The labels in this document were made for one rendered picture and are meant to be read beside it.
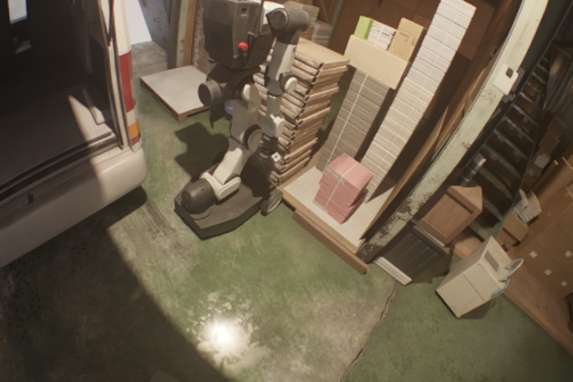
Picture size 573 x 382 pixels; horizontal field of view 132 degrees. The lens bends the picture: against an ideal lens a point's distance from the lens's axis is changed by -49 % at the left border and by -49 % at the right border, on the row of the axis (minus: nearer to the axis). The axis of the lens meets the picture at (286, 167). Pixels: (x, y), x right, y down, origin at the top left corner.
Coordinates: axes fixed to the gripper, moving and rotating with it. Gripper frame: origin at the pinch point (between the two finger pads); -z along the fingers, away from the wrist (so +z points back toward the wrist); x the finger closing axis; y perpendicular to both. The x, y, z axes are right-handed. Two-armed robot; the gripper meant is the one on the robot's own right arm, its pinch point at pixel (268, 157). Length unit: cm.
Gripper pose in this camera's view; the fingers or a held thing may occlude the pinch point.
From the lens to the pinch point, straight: 140.7
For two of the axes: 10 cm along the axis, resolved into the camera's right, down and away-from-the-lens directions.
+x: 6.3, -5.6, 5.4
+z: 1.2, -6.2, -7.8
